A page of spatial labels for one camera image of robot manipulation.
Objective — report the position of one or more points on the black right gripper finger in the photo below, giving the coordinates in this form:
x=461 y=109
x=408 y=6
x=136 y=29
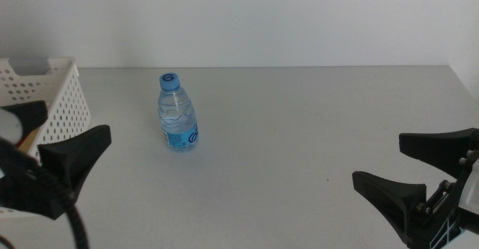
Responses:
x=393 y=200
x=438 y=148

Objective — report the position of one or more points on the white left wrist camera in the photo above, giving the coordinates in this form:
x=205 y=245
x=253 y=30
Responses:
x=8 y=127

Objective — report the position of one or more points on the clear water bottle blue cap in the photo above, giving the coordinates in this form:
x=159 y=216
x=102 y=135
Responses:
x=177 y=122

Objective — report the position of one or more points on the white perforated plastic basket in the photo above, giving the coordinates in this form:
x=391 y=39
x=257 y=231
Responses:
x=67 y=103

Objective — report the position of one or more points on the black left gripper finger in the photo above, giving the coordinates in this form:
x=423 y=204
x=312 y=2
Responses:
x=78 y=152
x=35 y=114

